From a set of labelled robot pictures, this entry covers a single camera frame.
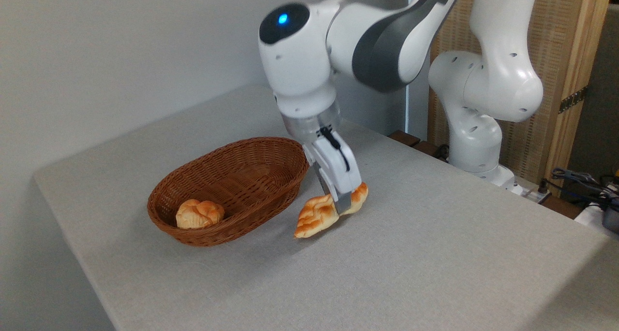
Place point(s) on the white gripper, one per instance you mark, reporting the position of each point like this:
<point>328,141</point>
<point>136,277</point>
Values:
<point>338,169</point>

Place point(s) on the long braided bread loaf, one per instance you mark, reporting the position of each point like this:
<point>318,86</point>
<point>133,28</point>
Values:
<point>316,217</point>

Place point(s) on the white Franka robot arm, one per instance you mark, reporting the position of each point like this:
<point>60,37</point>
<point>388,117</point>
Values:
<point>483,79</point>

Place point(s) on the brown oval wicker basket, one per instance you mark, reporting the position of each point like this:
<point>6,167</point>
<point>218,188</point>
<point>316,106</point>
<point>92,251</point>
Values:
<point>251,176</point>

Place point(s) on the small round bread roll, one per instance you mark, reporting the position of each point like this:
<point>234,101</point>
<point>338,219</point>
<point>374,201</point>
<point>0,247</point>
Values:
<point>198,214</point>

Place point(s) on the dark wooden base board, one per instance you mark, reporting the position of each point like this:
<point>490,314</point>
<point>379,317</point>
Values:
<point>406,138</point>

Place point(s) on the metal screen hinge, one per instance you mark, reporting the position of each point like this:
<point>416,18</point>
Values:
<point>573,99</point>

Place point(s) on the wooden rattan folding screen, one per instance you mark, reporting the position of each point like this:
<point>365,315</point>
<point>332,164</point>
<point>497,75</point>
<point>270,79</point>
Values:
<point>549,31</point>

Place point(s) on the grey box device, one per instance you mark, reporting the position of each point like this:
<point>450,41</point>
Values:
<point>611,220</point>

